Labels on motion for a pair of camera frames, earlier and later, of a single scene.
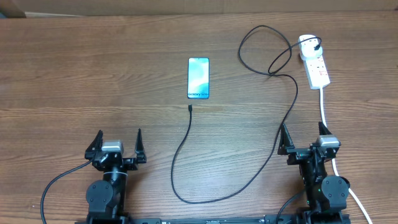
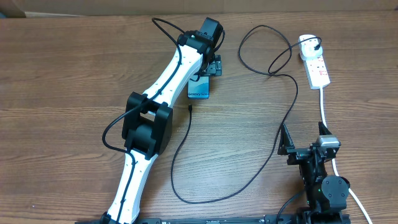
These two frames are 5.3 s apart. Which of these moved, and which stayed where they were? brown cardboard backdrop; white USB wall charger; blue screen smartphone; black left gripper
Moved: black left gripper
Stayed: white USB wall charger; brown cardboard backdrop; blue screen smartphone
